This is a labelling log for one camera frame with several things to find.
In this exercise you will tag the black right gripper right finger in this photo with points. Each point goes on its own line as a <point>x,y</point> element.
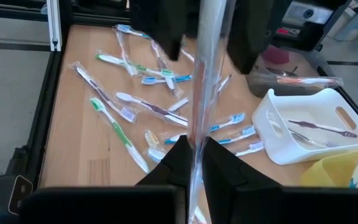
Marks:
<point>291,205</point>

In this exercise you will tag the green toothbrush in clear wrapper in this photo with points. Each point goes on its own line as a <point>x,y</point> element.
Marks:
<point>120,134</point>
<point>135,66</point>

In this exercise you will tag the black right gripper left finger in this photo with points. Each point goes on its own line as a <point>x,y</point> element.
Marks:
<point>104,205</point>

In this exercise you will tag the red plastic bin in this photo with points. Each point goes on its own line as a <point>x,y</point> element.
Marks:
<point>275,55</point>

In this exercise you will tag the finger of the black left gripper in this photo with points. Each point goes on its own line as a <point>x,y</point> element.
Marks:
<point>259,31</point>
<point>160,25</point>

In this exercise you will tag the silver frame bracket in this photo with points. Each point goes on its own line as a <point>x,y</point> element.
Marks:
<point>54,25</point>

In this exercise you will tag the black table-level camera box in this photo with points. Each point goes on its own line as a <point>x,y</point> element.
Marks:
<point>20,194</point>

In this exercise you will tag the yellow plastic bin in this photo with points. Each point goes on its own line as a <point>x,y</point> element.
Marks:
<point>328,174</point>

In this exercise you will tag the transparent grey plastic bin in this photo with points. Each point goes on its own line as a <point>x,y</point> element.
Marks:
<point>291,67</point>

